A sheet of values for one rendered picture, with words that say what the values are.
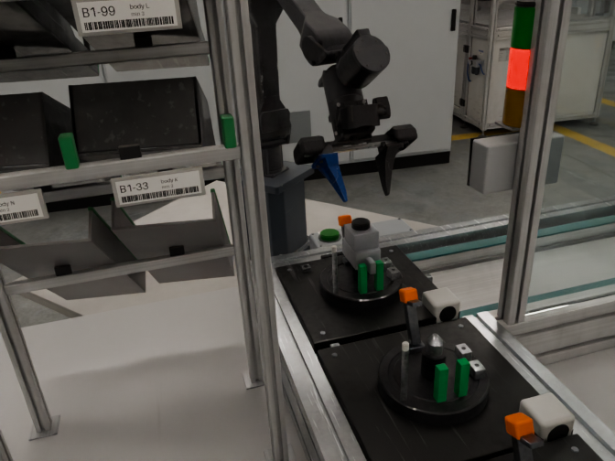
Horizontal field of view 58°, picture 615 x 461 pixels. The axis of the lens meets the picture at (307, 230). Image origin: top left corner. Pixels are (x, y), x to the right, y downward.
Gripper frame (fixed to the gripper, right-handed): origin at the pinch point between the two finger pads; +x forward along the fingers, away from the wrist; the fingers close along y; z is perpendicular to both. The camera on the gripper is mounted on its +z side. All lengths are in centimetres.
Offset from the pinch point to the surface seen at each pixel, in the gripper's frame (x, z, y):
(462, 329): 25.5, 1.0, 9.9
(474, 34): -182, -316, 241
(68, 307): 8, -43, -52
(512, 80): -5.5, 17.8, 16.5
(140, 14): -9.4, 32.8, -28.5
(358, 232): 7.9, -4.1, -1.1
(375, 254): 11.7, -5.2, 1.3
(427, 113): -105, -279, 162
